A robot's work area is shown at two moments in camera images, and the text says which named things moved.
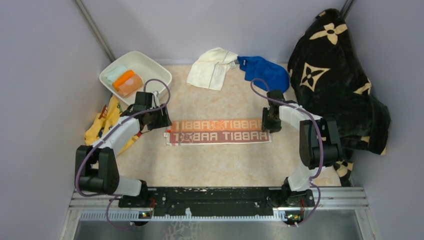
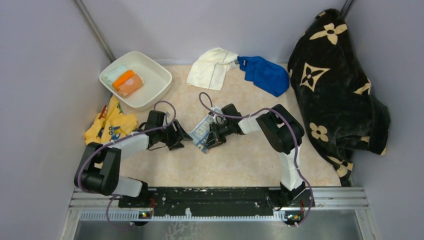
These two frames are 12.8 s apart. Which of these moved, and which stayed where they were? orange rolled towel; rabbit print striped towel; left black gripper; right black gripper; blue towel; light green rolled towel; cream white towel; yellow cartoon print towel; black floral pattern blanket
Moved: left black gripper; rabbit print striped towel; right black gripper
Stayed: blue towel; cream white towel; yellow cartoon print towel; orange rolled towel; black floral pattern blanket; light green rolled towel
